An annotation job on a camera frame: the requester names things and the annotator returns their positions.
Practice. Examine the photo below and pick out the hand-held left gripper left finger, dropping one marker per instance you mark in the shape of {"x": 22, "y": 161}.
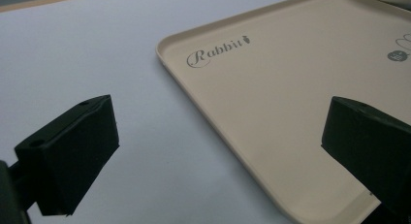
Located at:
{"x": 68, "y": 159}

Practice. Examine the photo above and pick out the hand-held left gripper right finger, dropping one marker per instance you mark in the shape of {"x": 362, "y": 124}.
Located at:
{"x": 371, "y": 146}

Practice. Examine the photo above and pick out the beige plastic tray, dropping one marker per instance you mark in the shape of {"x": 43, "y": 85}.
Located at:
{"x": 278, "y": 107}

